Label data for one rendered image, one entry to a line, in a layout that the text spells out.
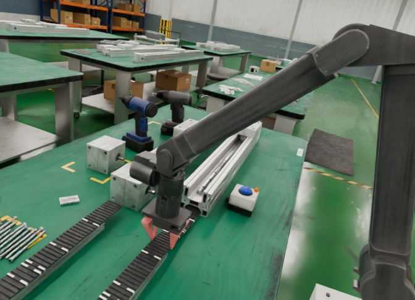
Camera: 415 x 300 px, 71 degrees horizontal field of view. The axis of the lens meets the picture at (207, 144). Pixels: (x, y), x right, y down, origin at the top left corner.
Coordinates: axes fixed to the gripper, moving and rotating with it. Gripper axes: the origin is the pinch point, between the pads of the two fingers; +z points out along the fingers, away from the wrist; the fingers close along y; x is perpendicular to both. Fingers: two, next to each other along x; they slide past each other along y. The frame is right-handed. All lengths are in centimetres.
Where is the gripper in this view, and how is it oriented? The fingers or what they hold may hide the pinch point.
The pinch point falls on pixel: (163, 241)
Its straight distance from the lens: 76.7
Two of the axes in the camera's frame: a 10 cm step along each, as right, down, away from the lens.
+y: -9.2, -2.8, 2.6
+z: -1.7, 9.1, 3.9
